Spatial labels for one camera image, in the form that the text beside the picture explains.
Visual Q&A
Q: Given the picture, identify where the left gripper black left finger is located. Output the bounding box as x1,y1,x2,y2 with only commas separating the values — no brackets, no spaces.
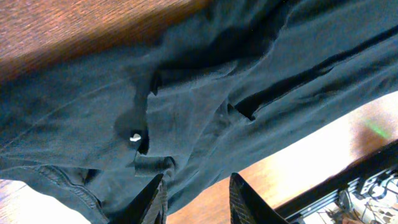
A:
109,174,168,224

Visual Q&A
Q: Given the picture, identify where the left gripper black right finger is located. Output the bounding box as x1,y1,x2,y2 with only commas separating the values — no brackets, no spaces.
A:
229,173,289,224

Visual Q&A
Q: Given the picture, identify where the black t-shirt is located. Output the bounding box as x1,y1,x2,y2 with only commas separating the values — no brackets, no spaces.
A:
1,0,397,223

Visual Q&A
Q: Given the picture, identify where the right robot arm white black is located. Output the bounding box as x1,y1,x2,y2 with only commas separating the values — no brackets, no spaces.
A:
276,140,397,223

